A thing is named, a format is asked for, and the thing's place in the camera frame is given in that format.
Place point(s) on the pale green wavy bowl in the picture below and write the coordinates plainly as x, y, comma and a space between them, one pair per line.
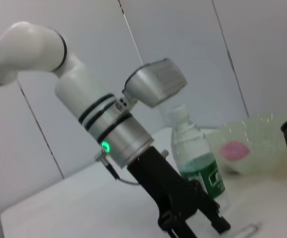
262, 143

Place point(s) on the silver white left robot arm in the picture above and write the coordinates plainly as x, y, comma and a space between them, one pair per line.
76, 91

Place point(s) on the clear green-label water bottle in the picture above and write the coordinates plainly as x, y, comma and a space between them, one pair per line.
193, 148

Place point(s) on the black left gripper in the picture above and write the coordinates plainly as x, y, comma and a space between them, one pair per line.
163, 183

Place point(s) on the pink peach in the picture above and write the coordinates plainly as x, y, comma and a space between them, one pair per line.
235, 150

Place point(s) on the silver white ballpoint pen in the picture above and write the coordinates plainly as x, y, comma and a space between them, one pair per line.
250, 227

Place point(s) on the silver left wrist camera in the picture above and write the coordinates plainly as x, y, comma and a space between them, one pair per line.
156, 81

